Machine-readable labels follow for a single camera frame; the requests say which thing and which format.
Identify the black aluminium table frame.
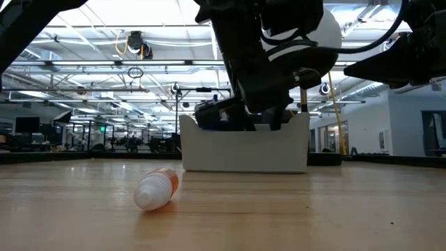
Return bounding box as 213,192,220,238
0,150,446,169

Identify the small orange dropper bottle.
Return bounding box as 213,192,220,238
133,167,180,212

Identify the yellow hanging cable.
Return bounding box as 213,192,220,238
328,71,348,155

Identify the black background rig frame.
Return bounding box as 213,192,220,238
175,86,233,116

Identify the black monitor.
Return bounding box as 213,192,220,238
14,116,41,134

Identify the LED light bar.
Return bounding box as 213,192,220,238
10,59,227,67

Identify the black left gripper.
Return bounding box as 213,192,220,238
210,15,321,132

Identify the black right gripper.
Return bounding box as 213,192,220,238
344,0,446,88

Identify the white globe lamp black base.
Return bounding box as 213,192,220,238
261,7,344,167

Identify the grey plastic bin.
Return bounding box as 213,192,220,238
179,112,311,174

